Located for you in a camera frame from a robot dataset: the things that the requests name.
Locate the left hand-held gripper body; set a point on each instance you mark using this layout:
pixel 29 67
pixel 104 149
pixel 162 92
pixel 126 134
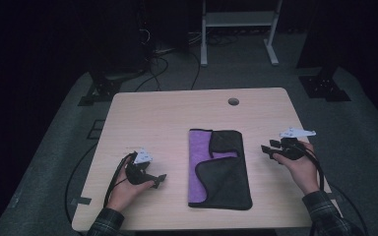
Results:
pixel 138 170

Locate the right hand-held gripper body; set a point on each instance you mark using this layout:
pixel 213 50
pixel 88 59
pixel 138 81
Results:
pixel 292 147

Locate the purple and dark grey towel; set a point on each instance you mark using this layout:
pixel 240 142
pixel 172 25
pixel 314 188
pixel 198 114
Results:
pixel 221 177

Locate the person's left hand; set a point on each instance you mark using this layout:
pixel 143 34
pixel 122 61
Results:
pixel 124 193

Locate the person's right hand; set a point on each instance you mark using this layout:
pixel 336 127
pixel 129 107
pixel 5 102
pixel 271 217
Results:
pixel 303 172

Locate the grey tape strip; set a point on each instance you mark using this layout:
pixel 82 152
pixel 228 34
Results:
pixel 81 200

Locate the black stand base plate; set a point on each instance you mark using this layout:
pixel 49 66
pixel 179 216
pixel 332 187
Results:
pixel 323 88
pixel 100 91

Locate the white metal desk frame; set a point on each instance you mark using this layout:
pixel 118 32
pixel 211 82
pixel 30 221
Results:
pixel 239 19

